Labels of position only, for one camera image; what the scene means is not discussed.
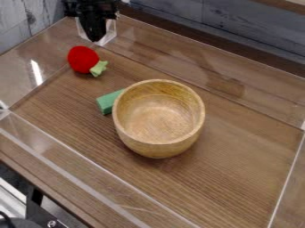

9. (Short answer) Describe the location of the black cable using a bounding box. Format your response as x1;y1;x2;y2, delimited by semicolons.
0;210;18;228

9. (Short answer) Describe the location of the clear acrylic corner bracket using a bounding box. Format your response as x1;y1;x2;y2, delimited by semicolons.
74;18;116;46

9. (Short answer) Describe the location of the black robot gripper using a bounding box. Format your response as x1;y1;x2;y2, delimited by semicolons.
60;0;119;41

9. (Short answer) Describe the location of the black metal table frame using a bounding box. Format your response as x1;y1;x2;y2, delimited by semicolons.
0;162;86;228

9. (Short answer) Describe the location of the round wooden bowl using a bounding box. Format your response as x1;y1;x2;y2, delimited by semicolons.
112;79;204;159

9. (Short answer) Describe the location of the green rectangular block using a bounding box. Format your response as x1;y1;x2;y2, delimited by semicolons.
96;89;123;115

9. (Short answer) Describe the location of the red plush tomato toy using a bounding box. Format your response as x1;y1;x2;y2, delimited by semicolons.
66;45;108;77

